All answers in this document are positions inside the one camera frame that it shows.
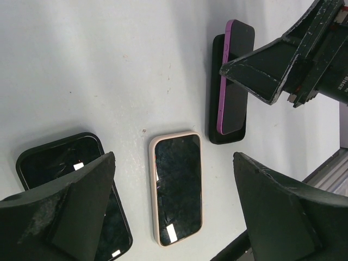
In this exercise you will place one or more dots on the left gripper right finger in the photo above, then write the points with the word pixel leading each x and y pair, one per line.
pixel 287 219

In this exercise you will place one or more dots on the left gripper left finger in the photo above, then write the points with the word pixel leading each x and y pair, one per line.
pixel 60 220

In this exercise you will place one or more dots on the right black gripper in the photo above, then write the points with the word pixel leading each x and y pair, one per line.
pixel 312 55

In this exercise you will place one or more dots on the large black phone case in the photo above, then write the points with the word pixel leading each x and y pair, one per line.
pixel 214 92

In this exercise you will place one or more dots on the beige phone case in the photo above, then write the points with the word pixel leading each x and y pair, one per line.
pixel 152 190

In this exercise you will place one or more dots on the horizontal aluminium rail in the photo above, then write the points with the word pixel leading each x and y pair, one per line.
pixel 331 176

